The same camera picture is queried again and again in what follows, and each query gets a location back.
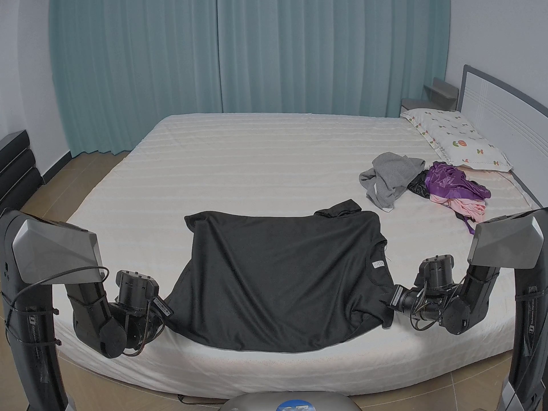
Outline black T-shirt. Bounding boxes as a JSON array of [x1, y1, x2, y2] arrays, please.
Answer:
[[165, 200, 396, 354]]

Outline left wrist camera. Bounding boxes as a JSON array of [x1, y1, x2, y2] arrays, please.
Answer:
[[116, 270, 160, 311]]

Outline black glossy garment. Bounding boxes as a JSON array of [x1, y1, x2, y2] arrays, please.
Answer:
[[407, 170, 433, 201]]

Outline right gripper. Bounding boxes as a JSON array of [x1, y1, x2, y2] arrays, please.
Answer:
[[383, 285, 418, 316]]

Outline purple satin garment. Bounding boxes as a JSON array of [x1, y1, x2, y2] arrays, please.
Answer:
[[424, 161, 492, 236]]

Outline blue-green curtain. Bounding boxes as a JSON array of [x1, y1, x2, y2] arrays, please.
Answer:
[[48, 0, 450, 159]]

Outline pink garment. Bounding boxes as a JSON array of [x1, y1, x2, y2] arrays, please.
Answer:
[[429, 193, 488, 223]]

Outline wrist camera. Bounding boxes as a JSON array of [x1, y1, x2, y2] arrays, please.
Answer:
[[116, 270, 160, 311], [417, 254, 455, 292]]

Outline white printed pillow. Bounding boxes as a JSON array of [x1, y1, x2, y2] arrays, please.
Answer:
[[400, 108, 513, 174]]

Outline black chest of drawers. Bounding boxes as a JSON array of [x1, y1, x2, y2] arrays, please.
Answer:
[[0, 130, 43, 213]]

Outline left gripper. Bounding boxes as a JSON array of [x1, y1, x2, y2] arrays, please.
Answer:
[[148, 297, 175, 331]]

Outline black cable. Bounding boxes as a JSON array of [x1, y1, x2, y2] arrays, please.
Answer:
[[4, 266, 110, 346], [176, 394, 223, 406]]

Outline grey bedside table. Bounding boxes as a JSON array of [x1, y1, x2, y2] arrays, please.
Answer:
[[401, 77, 460, 116]]

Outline bed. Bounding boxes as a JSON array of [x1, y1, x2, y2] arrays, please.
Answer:
[[17, 65, 548, 401]]

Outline grey garment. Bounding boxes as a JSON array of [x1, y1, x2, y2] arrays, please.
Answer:
[[359, 152, 428, 211]]

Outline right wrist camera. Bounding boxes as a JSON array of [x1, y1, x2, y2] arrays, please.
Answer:
[[417, 254, 455, 292]]

